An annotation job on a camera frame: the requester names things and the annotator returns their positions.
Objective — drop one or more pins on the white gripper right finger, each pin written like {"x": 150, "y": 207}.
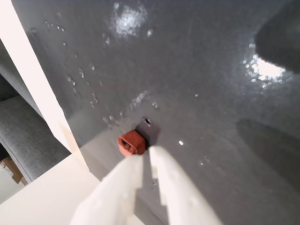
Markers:
{"x": 182, "y": 199}

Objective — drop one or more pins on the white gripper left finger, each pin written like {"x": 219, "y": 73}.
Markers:
{"x": 112, "y": 197}

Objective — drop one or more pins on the brown cardboard box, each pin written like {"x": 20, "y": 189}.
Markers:
{"x": 14, "y": 171}

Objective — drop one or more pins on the grey fabric sofa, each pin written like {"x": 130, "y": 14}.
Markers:
{"x": 23, "y": 131}

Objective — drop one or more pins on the dark grey table mat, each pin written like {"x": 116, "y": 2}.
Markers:
{"x": 187, "y": 70}

